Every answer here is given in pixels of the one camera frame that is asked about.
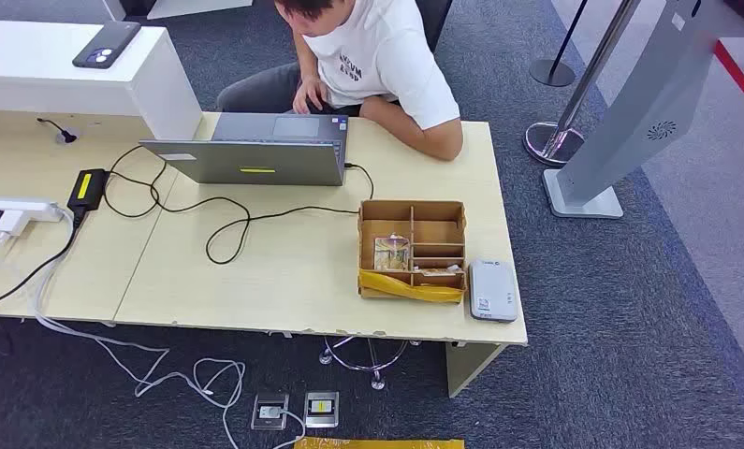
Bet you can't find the silver floor socket yellow label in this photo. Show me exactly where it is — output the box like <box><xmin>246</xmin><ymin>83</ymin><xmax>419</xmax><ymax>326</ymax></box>
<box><xmin>303</xmin><ymin>390</ymin><xmax>341</xmax><ymax>429</ymax></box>

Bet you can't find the white power strip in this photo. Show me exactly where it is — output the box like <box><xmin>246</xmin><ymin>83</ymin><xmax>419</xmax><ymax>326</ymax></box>
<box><xmin>0</xmin><ymin>196</ymin><xmax>66</xmax><ymax>225</ymax></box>

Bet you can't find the person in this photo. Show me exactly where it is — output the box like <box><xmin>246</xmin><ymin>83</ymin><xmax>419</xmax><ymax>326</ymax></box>
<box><xmin>216</xmin><ymin>0</ymin><xmax>464</xmax><ymax>163</ymax></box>

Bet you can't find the white furniture panel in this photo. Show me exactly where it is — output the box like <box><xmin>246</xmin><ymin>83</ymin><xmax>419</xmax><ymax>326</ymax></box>
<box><xmin>101</xmin><ymin>0</ymin><xmax>255</xmax><ymax>21</ymax></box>

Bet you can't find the silver floor socket with plug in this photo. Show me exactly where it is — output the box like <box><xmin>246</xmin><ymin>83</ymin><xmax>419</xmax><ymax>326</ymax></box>
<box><xmin>251</xmin><ymin>392</ymin><xmax>290</xmax><ymax>432</ymax></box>

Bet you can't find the black laptop charger cable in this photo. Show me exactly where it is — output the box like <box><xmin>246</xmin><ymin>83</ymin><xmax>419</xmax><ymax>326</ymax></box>
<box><xmin>101</xmin><ymin>145</ymin><xmax>376</xmax><ymax>267</ymax></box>

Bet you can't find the chrome chair base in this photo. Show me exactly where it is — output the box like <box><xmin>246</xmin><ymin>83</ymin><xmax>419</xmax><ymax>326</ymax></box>
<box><xmin>319</xmin><ymin>336</ymin><xmax>422</xmax><ymax>392</ymax></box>

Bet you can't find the white plug charger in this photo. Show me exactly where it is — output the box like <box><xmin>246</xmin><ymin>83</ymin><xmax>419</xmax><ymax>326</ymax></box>
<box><xmin>0</xmin><ymin>210</ymin><xmax>35</xmax><ymax>238</ymax></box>

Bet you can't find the cardboard organiser box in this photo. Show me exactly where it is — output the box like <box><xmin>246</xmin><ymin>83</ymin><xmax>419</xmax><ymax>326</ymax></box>
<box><xmin>357</xmin><ymin>199</ymin><xmax>468</xmax><ymax>305</ymax></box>

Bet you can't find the wooden desk side panel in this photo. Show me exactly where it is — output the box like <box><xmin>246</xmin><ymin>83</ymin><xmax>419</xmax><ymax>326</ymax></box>
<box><xmin>445</xmin><ymin>342</ymin><xmax>509</xmax><ymax>398</ymax></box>

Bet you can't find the white cable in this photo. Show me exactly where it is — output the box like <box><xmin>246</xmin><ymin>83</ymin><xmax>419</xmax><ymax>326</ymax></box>
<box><xmin>33</xmin><ymin>207</ymin><xmax>308</xmax><ymax>449</ymax></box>

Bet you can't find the grey laptop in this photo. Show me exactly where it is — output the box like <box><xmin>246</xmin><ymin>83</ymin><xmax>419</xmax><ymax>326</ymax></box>
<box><xmin>139</xmin><ymin>112</ymin><xmax>350</xmax><ymax>187</ymax></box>

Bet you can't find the red floor tape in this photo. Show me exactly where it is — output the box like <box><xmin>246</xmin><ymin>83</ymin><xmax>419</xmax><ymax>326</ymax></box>
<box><xmin>712</xmin><ymin>39</ymin><xmax>744</xmax><ymax>125</ymax></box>

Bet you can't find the grey kiosk stand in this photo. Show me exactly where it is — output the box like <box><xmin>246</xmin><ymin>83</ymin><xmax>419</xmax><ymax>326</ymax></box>
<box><xmin>542</xmin><ymin>0</ymin><xmax>744</xmax><ymax>220</ymax></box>

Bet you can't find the black adapter mains cable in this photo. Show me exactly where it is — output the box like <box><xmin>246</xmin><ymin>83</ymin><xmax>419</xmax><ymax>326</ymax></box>
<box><xmin>0</xmin><ymin>207</ymin><xmax>84</xmax><ymax>311</ymax></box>

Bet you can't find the white card reader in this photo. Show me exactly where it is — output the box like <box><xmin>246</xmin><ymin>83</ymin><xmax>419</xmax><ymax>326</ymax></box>
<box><xmin>468</xmin><ymin>258</ymin><xmax>519</xmax><ymax>324</ymax></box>

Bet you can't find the chrome stanchion post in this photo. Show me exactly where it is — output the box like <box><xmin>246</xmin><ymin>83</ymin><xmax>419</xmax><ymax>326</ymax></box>
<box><xmin>523</xmin><ymin>0</ymin><xmax>642</xmax><ymax>167</ymax></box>

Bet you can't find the desk cable grommet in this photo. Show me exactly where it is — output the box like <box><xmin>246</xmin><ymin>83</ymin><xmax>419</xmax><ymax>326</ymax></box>
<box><xmin>36</xmin><ymin>117</ymin><xmax>80</xmax><ymax>146</ymax></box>

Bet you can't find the black stanchion post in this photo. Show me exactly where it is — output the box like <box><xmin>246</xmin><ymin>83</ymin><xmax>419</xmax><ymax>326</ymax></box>
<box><xmin>529</xmin><ymin>0</ymin><xmax>590</xmax><ymax>88</ymax></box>

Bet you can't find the yellow floor tape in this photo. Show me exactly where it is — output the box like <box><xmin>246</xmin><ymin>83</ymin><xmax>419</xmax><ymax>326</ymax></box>
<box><xmin>294</xmin><ymin>436</ymin><xmax>466</xmax><ymax>449</ymax></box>

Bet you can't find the black laptop power adapter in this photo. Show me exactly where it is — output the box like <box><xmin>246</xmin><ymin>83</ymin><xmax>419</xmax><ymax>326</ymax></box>
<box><xmin>66</xmin><ymin>168</ymin><xmax>109</xmax><ymax>212</ymax></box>

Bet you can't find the person's right hand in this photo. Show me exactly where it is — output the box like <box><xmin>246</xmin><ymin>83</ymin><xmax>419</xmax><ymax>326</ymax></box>
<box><xmin>292</xmin><ymin>74</ymin><xmax>330</xmax><ymax>116</ymax></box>

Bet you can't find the dark smartphone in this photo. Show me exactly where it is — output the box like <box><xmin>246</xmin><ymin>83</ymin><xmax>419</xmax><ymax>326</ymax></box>
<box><xmin>71</xmin><ymin>21</ymin><xmax>142</xmax><ymax>70</ymax></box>

